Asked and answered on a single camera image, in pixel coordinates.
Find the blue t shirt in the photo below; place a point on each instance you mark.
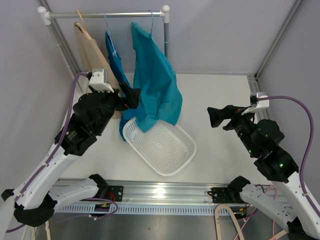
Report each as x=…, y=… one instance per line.
x=117, y=69

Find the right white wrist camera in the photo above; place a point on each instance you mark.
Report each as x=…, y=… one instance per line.
x=257, y=103

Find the white perforated basket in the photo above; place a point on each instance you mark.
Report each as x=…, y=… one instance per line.
x=166, y=148

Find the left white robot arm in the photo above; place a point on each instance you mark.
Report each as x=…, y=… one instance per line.
x=34, y=203

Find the beige t shirt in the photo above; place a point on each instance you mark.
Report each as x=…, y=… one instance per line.
x=92, y=57

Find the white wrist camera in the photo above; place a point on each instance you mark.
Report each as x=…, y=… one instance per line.
x=257, y=103
x=103, y=80

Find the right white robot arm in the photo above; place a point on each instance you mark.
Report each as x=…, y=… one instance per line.
x=261, y=140

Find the metal clothes rack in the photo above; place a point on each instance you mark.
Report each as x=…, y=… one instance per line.
x=60, y=42

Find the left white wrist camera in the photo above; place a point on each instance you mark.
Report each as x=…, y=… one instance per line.
x=103, y=80

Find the teal t shirt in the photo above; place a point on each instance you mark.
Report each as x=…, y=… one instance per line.
x=160, y=98

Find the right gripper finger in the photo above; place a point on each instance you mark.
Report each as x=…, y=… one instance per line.
x=217, y=119
x=224, y=113

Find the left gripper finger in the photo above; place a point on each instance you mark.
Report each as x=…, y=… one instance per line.
x=129, y=102
x=128, y=91

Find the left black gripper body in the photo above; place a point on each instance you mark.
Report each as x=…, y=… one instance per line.
x=110, y=102

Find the beige plastic hanger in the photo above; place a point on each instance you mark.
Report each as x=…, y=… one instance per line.
x=80, y=16

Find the aluminium mounting rail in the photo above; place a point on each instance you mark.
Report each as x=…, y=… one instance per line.
x=150, y=198

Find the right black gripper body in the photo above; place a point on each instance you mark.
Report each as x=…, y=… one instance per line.
x=241, y=123

